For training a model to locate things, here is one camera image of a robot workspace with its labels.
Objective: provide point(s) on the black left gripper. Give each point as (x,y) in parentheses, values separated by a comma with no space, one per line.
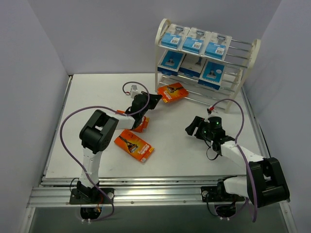
(148,101)

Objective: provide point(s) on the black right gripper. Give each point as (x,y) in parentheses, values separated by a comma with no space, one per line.
(198,127)

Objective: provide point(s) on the orange Gillette Fusion5 box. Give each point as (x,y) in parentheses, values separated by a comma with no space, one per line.
(172,92)
(143,123)
(134,146)

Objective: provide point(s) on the grey Harry's box blue razor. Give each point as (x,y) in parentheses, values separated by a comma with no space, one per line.
(192,66)

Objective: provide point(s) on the clear Gillette blister pack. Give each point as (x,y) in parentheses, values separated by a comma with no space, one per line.
(174,36)
(195,40)

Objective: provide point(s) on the white Gillette Skinguard razor pack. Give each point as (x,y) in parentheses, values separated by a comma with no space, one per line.
(217,46)

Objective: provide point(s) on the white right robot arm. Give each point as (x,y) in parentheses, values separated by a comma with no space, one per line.
(264,182)

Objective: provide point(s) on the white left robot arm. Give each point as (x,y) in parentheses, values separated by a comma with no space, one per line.
(97,134)

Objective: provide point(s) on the cream metal-rod shelf rack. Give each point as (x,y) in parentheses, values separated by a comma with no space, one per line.
(239,61)

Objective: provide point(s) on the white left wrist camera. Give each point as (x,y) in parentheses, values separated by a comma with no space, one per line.
(133,91)

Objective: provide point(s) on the aluminium mounting rail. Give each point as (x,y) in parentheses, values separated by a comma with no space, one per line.
(130,191)

